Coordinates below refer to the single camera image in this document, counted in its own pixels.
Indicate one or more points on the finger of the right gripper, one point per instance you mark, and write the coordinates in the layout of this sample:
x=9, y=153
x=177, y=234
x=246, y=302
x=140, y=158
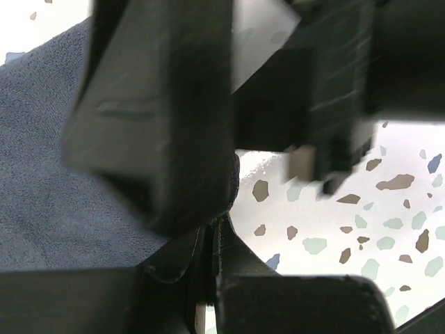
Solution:
x=154, y=115

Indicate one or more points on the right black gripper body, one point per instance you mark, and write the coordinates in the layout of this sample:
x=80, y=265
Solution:
x=346, y=65

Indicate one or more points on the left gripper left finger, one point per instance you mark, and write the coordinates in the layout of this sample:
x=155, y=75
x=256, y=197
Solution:
x=166, y=293

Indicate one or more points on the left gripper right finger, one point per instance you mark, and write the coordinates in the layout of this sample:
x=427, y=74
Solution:
x=250, y=297

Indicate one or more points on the dark grey towel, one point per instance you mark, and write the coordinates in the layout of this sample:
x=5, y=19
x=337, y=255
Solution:
x=52, y=216

